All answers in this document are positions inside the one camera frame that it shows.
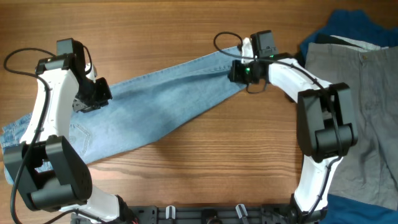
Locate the grey shorts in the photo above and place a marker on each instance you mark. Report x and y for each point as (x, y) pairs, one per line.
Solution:
(369, 172)

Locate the dark blue garment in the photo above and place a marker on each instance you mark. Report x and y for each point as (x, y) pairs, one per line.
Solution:
(354, 29)

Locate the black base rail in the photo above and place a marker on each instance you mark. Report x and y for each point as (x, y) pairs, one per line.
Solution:
(214, 214)

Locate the black garment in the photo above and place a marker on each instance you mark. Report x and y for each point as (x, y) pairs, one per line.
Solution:
(297, 57)

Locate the light blue denim jeans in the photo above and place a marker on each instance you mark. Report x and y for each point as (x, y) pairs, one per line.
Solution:
(146, 108)

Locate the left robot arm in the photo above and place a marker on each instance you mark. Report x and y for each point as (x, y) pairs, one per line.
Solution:
(47, 173)

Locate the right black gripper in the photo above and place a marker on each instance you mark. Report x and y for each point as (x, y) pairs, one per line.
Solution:
(237, 74)

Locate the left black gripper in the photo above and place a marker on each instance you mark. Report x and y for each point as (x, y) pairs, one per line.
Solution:
(105, 96)

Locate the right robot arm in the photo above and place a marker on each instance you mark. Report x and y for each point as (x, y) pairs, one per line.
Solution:
(326, 124)

